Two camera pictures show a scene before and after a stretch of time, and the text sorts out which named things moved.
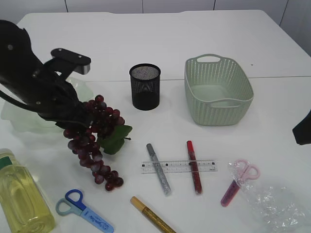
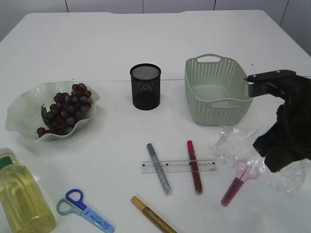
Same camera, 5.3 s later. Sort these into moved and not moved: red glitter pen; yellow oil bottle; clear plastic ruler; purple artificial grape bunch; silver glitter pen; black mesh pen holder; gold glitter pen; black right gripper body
Moved: black right gripper body; purple artificial grape bunch
Not moved: red glitter pen; yellow oil bottle; gold glitter pen; silver glitter pen; black mesh pen holder; clear plastic ruler
